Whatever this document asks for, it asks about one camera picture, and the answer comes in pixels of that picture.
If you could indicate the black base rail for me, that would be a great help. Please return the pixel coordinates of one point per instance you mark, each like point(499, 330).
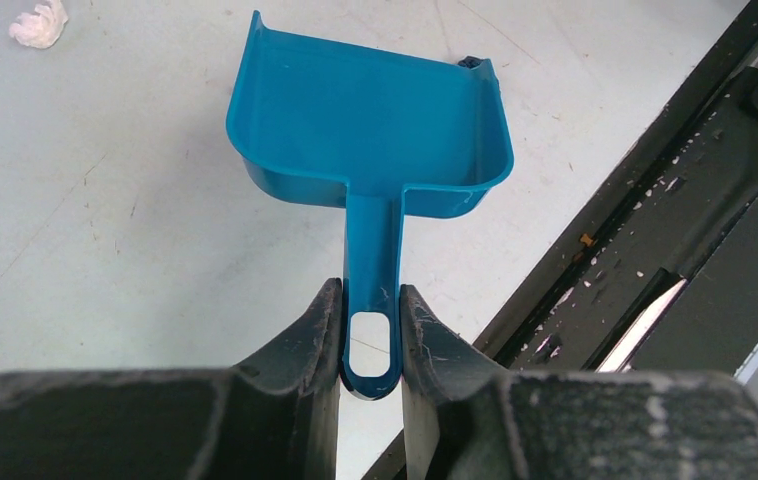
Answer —
point(659, 271)

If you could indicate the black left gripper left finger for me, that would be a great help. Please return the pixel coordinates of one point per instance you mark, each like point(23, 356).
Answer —
point(274, 415)

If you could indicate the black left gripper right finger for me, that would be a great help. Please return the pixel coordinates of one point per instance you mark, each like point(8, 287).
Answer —
point(467, 417)

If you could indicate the dark blue paper scrap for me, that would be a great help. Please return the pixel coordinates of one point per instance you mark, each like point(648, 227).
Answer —
point(470, 62)

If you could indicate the white paper scrap centre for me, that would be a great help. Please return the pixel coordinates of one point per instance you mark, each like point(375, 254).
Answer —
point(41, 28)

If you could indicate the blue dustpan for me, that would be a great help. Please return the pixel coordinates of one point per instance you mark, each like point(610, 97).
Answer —
point(381, 135)

